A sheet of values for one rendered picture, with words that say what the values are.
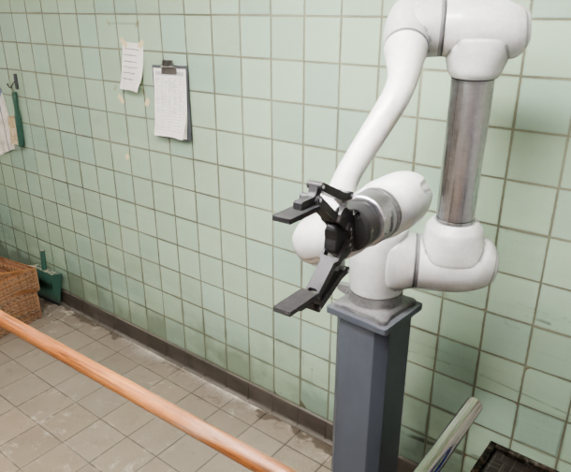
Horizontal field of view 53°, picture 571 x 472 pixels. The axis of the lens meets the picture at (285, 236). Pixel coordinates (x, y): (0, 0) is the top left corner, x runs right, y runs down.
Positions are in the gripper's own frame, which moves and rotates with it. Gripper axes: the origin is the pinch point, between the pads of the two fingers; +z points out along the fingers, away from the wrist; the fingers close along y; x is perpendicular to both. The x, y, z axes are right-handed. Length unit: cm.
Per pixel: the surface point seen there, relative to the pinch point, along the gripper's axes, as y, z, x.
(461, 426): 31.8, -21.5, -20.3
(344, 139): 11, -120, 62
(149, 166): 40, -122, 173
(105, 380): 29.4, 7.7, 34.4
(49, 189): 70, -124, 270
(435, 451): 31.5, -13.1, -19.2
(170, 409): 28.6, 6.8, 18.3
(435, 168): 16, -119, 27
